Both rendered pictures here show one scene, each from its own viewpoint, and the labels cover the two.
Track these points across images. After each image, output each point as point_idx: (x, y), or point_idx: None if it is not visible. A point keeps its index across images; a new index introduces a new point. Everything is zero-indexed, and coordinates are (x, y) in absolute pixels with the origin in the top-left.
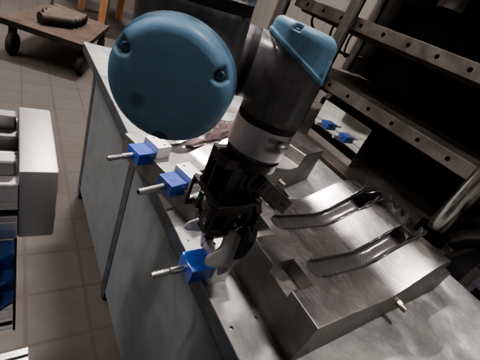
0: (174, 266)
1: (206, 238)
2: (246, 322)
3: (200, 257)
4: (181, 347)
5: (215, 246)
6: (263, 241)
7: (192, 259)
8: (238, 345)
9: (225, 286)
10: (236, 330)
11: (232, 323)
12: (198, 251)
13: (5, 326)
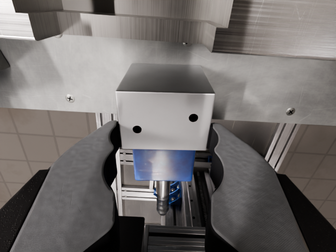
0: (160, 190)
1: (118, 147)
2: (305, 76)
3: (159, 155)
4: None
5: (149, 133)
6: (274, 5)
7: (160, 172)
8: (320, 115)
9: (212, 74)
10: (300, 104)
11: (286, 105)
12: (140, 151)
13: (143, 229)
